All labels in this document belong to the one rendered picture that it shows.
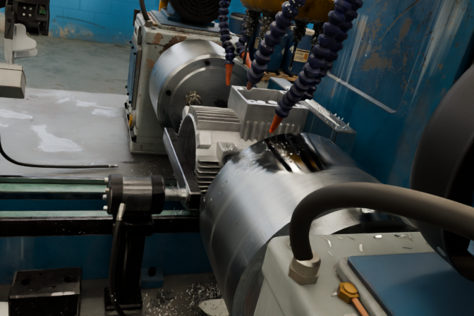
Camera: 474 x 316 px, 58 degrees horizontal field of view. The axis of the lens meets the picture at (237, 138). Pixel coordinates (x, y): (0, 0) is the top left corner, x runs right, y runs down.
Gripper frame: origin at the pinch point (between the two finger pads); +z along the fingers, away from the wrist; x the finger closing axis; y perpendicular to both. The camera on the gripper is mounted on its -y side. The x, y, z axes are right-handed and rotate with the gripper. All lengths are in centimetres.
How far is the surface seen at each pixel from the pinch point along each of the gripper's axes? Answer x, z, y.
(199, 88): -6.4, 4.7, 39.8
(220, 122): -26.4, 18.9, 37.8
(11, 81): -3.5, 5.9, 1.7
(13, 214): -15.0, 33.3, 5.5
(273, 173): -49, 32, 36
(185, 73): -8.1, 2.0, 36.2
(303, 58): 361, -205, 291
